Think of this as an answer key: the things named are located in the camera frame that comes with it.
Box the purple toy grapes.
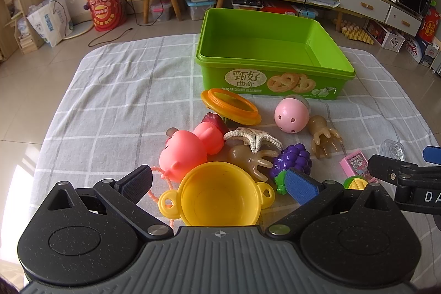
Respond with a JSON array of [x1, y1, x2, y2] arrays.
[[270, 143, 313, 195]]

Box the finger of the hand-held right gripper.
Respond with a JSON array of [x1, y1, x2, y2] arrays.
[[368, 154, 419, 184], [423, 145, 441, 164]]

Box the red flat box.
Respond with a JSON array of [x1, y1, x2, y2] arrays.
[[262, 1, 319, 19]]

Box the clear plastic piece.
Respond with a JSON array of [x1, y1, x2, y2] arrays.
[[382, 139, 405, 162]]

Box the yellow toy pot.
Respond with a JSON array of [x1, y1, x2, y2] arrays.
[[158, 161, 275, 226]]

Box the pink capsule ball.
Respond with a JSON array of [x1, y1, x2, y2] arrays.
[[274, 96, 312, 134]]

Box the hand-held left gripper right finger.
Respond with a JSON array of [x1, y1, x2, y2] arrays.
[[263, 168, 397, 241]]

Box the yellow egg tray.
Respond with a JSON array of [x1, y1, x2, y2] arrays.
[[332, 18, 374, 46]]

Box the red printed bucket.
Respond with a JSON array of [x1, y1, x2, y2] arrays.
[[84, 0, 127, 33]]

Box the grey checked tablecloth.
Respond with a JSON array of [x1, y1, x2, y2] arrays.
[[33, 34, 441, 246]]

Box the pink pig toy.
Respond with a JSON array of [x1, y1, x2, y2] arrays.
[[148, 123, 226, 229]]

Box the yellow toy corn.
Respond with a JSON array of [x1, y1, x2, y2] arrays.
[[343, 176, 371, 191]]

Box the cream starfish toy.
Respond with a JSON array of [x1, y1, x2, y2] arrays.
[[223, 129, 283, 154]]

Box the red printed carton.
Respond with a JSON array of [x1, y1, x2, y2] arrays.
[[417, 8, 441, 46]]

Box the white paper bag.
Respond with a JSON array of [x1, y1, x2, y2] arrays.
[[27, 0, 74, 48]]

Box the blue white carton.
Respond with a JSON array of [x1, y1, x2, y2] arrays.
[[403, 35, 436, 65]]

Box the small pink toy box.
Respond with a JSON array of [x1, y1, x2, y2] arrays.
[[339, 150, 378, 182]]

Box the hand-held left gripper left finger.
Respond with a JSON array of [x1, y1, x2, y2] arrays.
[[45, 166, 174, 241]]

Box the small white drawer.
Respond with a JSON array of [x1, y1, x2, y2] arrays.
[[385, 6, 423, 36]]

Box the brown rubber octopus toy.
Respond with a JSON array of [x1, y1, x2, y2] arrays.
[[306, 115, 344, 159], [227, 144, 279, 182]]

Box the green plastic box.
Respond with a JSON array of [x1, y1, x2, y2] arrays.
[[196, 8, 356, 101]]

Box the dark red toy figure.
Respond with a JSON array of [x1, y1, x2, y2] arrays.
[[201, 112, 230, 129]]

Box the clear storage box pink contents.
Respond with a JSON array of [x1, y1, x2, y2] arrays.
[[149, 0, 174, 22]]

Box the blue lid storage box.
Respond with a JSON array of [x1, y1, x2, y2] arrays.
[[184, 0, 216, 20]]

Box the black lid storage box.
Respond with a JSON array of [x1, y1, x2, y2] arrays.
[[232, 0, 264, 10]]

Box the orange round lid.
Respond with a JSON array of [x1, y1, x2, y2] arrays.
[[201, 89, 262, 125]]

